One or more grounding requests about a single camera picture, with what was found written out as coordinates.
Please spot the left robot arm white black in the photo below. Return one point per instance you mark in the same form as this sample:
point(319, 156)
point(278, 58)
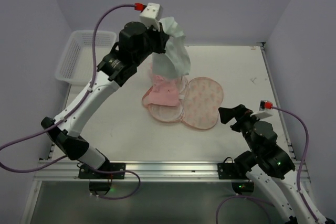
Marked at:
point(136, 42)

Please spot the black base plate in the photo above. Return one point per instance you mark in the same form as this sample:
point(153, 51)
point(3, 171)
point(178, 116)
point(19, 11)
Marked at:
point(106, 171)
point(227, 169)

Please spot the aluminium mounting rail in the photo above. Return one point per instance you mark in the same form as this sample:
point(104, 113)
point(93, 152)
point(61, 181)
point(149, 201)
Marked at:
point(148, 171)

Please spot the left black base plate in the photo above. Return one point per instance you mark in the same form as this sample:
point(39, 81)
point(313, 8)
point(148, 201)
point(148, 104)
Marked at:
point(106, 171)

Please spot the pink bra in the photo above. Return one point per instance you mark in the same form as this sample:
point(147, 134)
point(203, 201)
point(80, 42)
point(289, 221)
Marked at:
point(164, 92)

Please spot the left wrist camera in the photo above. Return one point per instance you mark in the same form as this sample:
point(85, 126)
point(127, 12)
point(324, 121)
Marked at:
point(151, 15)

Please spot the white plastic mesh basket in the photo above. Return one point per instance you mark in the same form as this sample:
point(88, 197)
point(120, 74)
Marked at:
point(76, 63)

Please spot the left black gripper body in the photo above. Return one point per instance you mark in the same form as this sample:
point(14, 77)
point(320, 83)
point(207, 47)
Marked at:
point(160, 41)

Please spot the light green bra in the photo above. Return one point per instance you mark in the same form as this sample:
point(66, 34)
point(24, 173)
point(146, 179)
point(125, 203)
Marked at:
point(175, 62)

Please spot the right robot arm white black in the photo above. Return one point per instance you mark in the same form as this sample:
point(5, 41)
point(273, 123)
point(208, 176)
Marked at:
point(269, 167)

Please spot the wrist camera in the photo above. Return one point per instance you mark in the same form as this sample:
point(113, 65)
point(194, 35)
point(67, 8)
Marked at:
point(151, 15)
point(265, 110)

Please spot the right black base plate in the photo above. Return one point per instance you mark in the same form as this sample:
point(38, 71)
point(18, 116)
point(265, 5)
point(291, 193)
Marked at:
point(227, 169)

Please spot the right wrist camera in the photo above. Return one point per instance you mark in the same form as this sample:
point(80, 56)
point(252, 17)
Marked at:
point(265, 110)

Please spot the floral mesh laundry bag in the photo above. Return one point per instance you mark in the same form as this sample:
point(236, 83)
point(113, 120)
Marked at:
point(199, 100)

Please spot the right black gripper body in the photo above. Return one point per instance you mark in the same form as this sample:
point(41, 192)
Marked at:
point(239, 119)

